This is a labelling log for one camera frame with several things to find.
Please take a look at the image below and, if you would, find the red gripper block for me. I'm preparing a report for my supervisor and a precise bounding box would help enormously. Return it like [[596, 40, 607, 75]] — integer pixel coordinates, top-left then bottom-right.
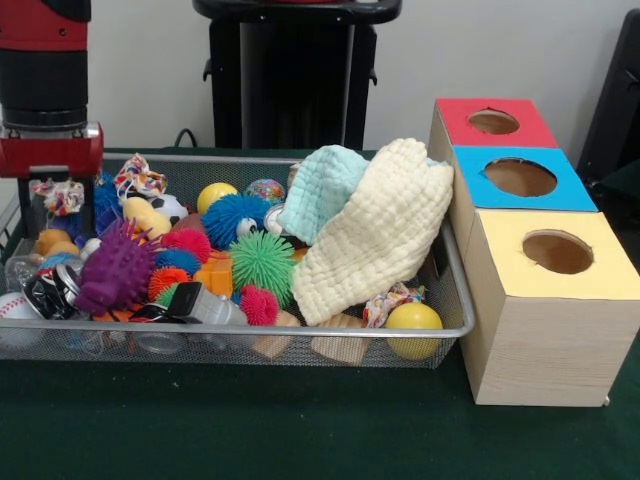
[[0, 123, 105, 241]]

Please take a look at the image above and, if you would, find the clear plastic bottle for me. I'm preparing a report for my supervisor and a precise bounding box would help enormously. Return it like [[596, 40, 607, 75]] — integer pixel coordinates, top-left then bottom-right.
[[4, 249, 84, 291]]

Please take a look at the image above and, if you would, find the light blue waffle cloth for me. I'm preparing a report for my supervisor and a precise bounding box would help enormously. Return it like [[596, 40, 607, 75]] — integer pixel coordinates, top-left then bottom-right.
[[277, 144, 450, 246]]

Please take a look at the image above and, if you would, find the cream waffle cloth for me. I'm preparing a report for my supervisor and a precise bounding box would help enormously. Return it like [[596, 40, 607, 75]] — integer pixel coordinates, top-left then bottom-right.
[[292, 137, 455, 326]]

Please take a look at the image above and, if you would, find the wooden box with three holes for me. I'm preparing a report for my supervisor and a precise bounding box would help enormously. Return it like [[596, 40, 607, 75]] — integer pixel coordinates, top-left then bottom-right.
[[426, 97, 640, 407]]

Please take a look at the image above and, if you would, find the crumpled colourful printed wrapper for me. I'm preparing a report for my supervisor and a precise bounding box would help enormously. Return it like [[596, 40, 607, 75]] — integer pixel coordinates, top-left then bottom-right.
[[113, 153, 169, 201], [32, 178, 86, 218]]

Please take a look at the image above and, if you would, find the purple spiky rubber toy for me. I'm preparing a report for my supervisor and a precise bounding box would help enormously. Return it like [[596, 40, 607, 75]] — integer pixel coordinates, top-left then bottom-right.
[[74, 218, 161, 317]]

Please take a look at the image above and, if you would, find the crushed black can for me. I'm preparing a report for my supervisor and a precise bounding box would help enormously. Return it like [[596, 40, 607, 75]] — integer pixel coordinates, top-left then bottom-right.
[[22, 264, 81, 321]]

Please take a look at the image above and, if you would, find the white baseball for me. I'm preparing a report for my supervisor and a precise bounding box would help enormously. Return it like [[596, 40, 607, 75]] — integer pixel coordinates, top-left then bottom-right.
[[0, 292, 46, 350]]

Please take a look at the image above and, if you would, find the blue spiky ball with eyes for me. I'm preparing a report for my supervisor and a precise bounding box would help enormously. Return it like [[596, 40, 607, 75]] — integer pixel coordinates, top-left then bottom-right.
[[201, 192, 274, 251]]

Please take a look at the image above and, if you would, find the plain green spiky ball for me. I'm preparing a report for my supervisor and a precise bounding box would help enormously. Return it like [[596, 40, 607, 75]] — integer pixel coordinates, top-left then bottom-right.
[[228, 230, 299, 309]]

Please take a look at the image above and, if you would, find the dark green table cloth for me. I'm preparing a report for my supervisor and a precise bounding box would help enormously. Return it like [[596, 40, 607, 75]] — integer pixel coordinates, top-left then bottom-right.
[[0, 145, 640, 480]]

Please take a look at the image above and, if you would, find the large yellow ball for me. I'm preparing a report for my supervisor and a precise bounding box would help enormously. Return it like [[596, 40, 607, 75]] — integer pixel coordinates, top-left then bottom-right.
[[384, 301, 445, 361]]

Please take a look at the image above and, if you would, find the neighbouring green covered table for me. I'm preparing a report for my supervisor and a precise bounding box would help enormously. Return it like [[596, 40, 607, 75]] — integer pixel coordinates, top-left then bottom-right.
[[589, 164, 640, 234]]

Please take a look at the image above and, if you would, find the black chair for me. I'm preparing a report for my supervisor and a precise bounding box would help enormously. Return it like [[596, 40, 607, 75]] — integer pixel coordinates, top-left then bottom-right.
[[577, 8, 640, 174]]

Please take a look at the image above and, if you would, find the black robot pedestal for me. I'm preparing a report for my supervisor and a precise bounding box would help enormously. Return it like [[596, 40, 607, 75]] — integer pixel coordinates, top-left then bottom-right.
[[192, 0, 404, 150]]

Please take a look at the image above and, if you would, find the shallow wire mesh bin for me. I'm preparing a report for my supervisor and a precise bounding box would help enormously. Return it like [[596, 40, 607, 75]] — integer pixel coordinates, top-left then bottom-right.
[[0, 153, 476, 370]]

